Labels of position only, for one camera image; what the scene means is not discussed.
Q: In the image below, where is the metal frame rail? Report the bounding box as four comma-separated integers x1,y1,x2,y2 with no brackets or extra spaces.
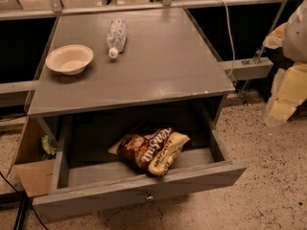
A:
0,0,283,21

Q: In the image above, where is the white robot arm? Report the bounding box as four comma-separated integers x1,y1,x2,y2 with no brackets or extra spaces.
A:
263,0,307,127

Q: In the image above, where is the white paper bowl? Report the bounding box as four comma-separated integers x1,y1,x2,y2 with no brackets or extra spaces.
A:
45,44,93,76

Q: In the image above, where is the white cable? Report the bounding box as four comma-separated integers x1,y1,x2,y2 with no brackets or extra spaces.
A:
210,0,238,81

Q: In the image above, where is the cardboard box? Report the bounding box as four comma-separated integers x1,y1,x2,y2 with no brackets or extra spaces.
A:
12,118,55,197

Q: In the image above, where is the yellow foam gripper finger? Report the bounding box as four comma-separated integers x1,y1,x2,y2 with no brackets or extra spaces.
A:
263,22,287,49
264,62,307,126

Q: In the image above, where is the clear plastic water bottle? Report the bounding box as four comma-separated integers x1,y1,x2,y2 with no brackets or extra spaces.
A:
106,19,128,58

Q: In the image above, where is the black floor cable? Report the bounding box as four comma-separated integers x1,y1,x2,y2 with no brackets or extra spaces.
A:
0,171,50,230

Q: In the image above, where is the brown chip bag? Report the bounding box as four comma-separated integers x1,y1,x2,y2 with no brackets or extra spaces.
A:
108,127,190,176

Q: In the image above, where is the grey open top drawer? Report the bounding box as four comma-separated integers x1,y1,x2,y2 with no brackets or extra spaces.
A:
33,101,246,219

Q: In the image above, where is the green snack packet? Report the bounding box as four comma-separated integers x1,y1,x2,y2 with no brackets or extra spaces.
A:
41,135,57,160

